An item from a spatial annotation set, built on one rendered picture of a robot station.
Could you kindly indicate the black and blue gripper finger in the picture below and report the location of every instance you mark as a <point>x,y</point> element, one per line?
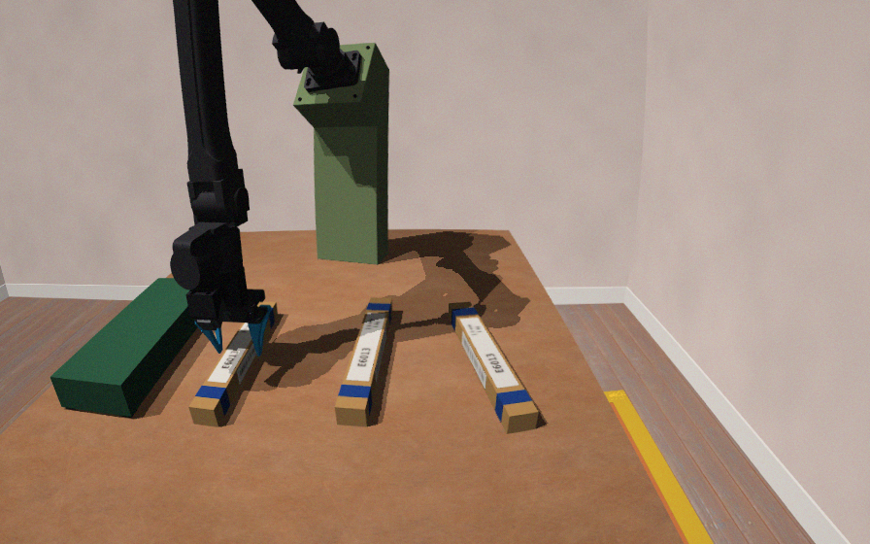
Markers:
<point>215,340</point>
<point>256,336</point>

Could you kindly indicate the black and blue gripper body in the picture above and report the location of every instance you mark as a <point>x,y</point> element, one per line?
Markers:
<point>246,314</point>

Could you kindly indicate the tan box with white label and blue bands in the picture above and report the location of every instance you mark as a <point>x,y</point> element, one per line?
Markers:
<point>354,402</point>

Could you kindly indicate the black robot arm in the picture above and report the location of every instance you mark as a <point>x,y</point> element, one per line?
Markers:
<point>216,185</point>

